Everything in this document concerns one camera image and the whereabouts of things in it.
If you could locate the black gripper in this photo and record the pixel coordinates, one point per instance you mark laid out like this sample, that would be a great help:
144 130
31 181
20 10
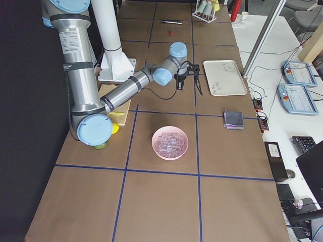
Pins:
192 70

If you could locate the metal muddler black tip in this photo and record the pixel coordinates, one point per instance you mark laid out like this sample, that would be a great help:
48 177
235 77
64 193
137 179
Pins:
171 22

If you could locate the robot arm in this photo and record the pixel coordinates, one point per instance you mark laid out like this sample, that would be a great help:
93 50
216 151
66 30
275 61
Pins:
89 114

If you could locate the pink bowl of ice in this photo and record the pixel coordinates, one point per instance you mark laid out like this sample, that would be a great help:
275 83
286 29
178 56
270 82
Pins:
169 143

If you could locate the metal cup rack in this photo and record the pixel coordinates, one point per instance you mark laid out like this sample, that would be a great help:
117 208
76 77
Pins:
203 17

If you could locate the white cup on rack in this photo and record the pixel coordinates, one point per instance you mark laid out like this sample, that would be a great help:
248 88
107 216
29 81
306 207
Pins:
208 8

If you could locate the grey-green cup on rack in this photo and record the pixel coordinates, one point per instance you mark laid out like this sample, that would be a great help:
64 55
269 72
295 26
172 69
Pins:
201 6

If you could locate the yellow cup on rack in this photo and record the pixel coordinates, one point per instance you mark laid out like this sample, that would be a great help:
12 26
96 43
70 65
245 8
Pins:
215 5

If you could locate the white paper cup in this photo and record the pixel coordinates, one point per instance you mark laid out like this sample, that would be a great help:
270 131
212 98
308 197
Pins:
244 15

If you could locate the cream bear tray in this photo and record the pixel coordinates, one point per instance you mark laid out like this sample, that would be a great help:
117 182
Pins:
223 78

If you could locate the wooden cutting board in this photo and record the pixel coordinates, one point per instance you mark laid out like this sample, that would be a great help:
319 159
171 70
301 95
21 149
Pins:
120 120

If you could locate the grey folded cloth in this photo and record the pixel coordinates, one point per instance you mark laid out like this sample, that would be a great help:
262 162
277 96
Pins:
233 120

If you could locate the yellow plastic knife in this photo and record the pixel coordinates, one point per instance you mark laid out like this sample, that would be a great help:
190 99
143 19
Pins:
117 113

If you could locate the yellow lemon near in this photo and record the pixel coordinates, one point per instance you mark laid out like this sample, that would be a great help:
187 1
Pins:
115 128

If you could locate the orange circuit boards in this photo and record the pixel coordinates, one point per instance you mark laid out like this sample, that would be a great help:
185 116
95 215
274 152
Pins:
261 116

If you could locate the red bottle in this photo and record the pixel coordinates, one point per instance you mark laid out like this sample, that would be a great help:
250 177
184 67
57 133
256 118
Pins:
235 10

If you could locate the green avocado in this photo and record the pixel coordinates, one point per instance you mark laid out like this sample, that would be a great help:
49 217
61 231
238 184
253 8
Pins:
101 146

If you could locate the teach pendant near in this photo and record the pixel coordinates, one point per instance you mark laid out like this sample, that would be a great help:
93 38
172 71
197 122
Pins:
296 99

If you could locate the teach pendant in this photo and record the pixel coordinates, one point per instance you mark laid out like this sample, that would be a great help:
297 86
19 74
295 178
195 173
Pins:
298 73
296 99

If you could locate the teach pendant far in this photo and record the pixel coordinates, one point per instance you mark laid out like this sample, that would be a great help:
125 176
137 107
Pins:
298 73

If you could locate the black box white label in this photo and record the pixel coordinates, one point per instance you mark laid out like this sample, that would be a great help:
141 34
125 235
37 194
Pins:
276 162

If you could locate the black keyboard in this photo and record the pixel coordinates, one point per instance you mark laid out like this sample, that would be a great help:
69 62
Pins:
303 143

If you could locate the black computer mouse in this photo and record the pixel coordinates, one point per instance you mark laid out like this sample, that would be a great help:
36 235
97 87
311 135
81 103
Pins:
290 174

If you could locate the black monitor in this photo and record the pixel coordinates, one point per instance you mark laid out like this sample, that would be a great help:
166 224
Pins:
310 164

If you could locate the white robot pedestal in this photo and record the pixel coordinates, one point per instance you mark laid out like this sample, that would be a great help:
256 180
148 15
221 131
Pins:
115 65

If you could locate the aluminium frame post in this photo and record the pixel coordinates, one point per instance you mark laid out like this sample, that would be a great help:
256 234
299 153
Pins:
268 25

